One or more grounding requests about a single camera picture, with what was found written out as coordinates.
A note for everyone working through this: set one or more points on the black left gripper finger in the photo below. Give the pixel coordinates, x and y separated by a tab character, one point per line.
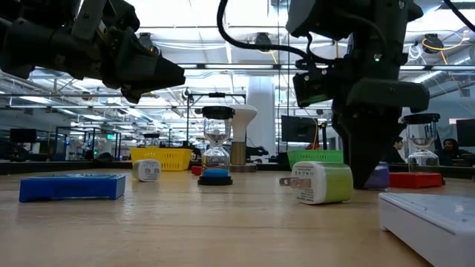
141	74

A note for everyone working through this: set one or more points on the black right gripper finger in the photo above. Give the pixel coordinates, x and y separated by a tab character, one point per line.
367	141

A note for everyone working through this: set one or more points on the orange sand hourglass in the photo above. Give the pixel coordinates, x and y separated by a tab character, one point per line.
421	118

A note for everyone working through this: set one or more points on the red rectangular box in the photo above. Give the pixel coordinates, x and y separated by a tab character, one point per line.
415	180

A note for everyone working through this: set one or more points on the pale wall charger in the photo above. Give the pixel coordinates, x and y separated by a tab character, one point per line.
146	170

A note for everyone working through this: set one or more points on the blue sand hourglass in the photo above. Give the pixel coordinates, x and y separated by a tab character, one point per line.
216	172

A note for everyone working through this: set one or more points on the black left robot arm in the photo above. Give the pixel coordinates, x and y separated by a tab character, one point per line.
22	44

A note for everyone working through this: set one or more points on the person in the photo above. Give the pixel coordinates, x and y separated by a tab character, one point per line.
399	154
451	154

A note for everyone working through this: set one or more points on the green plastic basket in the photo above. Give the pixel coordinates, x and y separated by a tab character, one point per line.
315	155

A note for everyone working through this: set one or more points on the white sand hourglass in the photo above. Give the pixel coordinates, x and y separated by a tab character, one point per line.
151	135

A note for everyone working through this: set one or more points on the black background monitor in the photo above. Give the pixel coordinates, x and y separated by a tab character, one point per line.
297	129

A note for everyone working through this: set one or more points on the yellow plastic basket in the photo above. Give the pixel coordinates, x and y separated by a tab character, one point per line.
167	159

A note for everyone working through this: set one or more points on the white bulb lamp brass base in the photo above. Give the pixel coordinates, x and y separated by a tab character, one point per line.
241	115

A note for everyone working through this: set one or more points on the white rectangular box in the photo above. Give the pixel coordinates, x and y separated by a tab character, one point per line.
434	230

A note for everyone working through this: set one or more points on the red pocket calculator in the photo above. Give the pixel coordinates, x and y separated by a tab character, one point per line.
196	171

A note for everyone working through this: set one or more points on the black background device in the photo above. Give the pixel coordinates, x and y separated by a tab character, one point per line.
256	151

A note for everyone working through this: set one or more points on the blue rectangular box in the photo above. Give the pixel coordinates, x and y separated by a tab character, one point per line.
70	189

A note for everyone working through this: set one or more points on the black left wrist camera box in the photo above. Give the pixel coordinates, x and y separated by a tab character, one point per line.
122	15

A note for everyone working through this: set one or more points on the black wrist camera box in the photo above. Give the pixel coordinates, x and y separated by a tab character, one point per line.
311	89
122	15

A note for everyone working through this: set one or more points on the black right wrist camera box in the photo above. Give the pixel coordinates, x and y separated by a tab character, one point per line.
311	89

